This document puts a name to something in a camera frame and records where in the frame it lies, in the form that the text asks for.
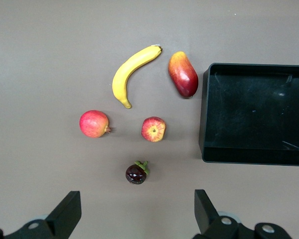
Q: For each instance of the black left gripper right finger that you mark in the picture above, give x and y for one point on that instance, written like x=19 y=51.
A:
x=209 y=221

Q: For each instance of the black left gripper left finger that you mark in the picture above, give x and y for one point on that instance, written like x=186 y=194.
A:
x=62 y=219

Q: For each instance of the small red yellow apple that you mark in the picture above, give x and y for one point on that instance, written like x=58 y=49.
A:
x=153 y=129

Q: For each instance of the yellow banana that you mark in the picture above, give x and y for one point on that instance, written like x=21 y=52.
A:
x=125 y=74

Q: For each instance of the black plastic box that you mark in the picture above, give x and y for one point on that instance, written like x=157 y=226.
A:
x=254 y=112

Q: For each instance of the dark purple mangosteen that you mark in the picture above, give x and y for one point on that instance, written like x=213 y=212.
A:
x=136 y=173

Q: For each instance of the red yellow mango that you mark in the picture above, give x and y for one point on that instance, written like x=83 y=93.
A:
x=183 y=74

